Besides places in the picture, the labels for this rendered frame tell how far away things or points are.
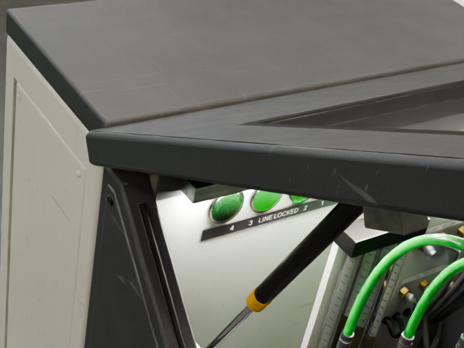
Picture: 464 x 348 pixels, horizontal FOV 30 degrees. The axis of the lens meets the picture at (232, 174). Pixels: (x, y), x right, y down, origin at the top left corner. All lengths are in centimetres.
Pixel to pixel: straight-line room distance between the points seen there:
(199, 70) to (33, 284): 40
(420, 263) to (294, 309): 25
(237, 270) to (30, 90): 35
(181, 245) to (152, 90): 19
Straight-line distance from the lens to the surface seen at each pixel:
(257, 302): 78
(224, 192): 97
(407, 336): 126
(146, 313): 93
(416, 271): 142
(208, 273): 109
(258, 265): 114
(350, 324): 122
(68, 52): 105
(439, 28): 133
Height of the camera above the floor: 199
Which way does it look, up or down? 34 degrees down
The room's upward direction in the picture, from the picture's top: 12 degrees clockwise
